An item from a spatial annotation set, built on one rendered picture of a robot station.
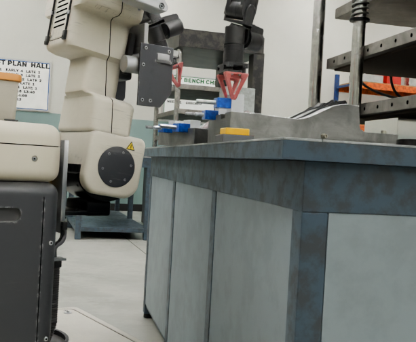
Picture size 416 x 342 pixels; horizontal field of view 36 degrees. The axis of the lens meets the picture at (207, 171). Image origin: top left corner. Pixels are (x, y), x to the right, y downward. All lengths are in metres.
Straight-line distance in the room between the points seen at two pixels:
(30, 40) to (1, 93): 7.54
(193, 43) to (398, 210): 5.34
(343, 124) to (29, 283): 0.95
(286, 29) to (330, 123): 8.12
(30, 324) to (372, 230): 0.73
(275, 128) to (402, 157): 0.63
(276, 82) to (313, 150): 8.63
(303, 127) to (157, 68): 0.43
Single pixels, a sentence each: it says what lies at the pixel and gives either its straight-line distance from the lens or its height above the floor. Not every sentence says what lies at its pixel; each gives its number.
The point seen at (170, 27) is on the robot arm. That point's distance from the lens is 2.09.
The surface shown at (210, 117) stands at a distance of 1.88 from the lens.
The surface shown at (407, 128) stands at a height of 0.92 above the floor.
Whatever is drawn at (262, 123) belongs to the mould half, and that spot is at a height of 0.86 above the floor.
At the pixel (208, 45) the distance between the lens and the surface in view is 6.48.
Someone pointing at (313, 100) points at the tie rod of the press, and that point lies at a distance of 3.18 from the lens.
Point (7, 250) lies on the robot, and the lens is 1.37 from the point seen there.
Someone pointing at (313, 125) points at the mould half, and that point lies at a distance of 1.79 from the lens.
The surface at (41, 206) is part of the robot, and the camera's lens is 1.38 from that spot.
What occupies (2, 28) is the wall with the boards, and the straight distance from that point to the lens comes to 9.07.
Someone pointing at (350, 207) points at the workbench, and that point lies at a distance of 1.17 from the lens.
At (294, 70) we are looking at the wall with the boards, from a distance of 9.87.
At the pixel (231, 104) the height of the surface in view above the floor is 0.91.
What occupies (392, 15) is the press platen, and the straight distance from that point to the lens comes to 3.20.
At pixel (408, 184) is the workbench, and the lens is 1.22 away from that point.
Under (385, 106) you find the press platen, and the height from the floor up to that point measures 1.01.
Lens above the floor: 0.75
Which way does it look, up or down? 1 degrees down
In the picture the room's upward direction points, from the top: 3 degrees clockwise
